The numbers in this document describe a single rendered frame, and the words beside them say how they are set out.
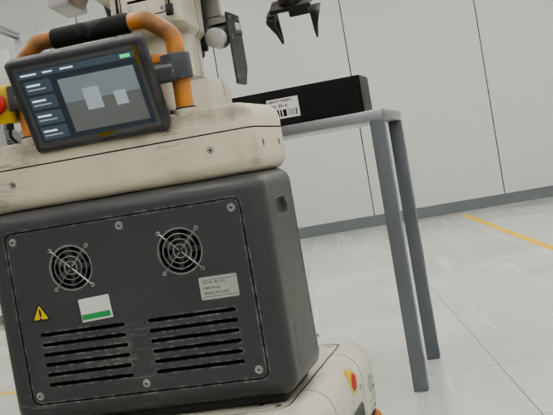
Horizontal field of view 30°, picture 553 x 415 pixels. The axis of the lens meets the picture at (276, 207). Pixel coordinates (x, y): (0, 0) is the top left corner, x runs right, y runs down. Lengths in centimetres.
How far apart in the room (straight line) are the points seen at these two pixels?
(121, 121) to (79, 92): 9
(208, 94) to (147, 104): 42
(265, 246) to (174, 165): 21
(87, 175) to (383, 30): 780
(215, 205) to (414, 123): 777
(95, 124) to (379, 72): 777
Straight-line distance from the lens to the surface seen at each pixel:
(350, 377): 208
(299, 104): 304
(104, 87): 180
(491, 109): 961
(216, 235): 180
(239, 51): 235
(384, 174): 289
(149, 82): 178
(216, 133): 179
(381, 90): 951
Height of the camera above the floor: 69
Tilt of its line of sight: 2 degrees down
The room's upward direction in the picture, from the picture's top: 10 degrees counter-clockwise
